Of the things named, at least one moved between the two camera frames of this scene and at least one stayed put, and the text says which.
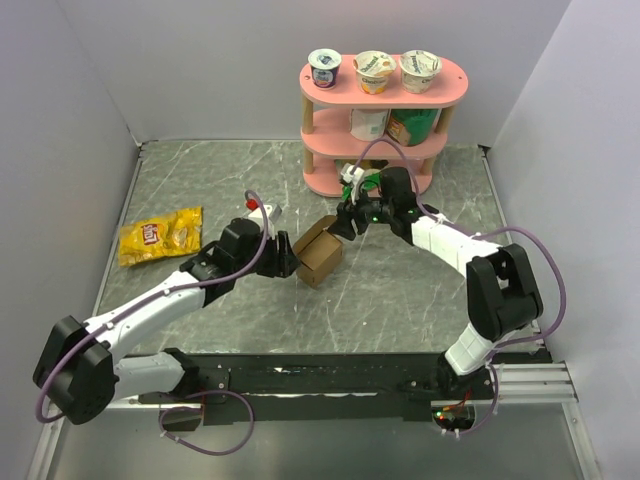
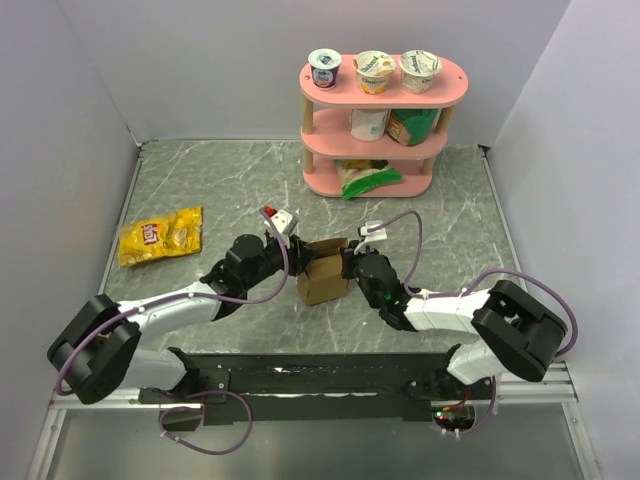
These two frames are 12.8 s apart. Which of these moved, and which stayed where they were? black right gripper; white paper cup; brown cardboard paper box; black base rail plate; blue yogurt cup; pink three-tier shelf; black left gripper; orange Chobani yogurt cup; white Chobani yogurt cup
Moved: brown cardboard paper box; black left gripper; black right gripper
Stayed: blue yogurt cup; white paper cup; pink three-tier shelf; black base rail plate; orange Chobani yogurt cup; white Chobani yogurt cup
